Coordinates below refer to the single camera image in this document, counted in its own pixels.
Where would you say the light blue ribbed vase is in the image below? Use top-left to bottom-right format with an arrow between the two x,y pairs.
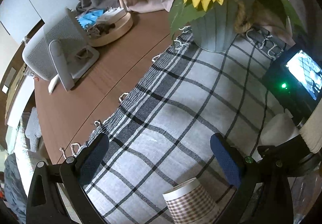
190,0 -> 238,53

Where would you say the white frosted cup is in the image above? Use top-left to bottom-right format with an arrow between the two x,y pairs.
250,113 -> 300,161

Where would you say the white mesh desk fan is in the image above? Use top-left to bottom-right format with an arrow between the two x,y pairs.
22,8 -> 99,94

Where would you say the checkered paper cup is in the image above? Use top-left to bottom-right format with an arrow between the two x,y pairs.
163,178 -> 220,223

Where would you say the plaid tablecloth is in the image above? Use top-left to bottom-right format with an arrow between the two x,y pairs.
74,30 -> 284,223

